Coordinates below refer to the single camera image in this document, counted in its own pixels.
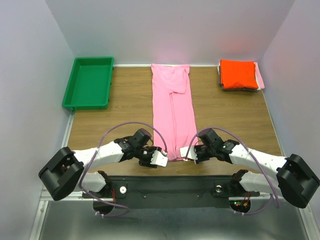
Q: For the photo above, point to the folded light pink t shirt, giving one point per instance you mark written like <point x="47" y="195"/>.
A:
<point x="258" y="77"/>

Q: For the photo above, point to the folded orange t shirt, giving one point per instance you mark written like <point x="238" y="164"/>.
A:
<point x="238" y="74"/>

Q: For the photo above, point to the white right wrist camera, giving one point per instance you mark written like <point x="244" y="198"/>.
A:
<point x="188" y="154"/>

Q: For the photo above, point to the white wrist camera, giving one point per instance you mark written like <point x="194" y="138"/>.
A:
<point x="159" y="159"/>
<point x="188" y="154"/>

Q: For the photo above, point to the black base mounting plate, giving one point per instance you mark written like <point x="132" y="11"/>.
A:
<point x="178" y="191"/>

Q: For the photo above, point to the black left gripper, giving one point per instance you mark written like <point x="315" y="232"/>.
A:
<point x="147" y="163"/>

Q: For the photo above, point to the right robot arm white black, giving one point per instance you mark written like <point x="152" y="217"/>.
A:
<point x="289" y="177"/>

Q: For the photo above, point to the aluminium frame rail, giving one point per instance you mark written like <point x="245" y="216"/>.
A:
<point x="184" y="188"/>

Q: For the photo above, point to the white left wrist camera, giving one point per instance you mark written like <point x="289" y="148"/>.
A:
<point x="159" y="159"/>

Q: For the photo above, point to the green plastic tray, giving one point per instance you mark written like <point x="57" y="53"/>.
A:
<point x="89" y="84"/>

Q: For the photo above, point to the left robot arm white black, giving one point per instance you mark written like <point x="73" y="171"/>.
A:
<point x="68" y="170"/>

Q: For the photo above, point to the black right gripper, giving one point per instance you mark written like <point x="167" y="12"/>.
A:
<point x="199" y="158"/>

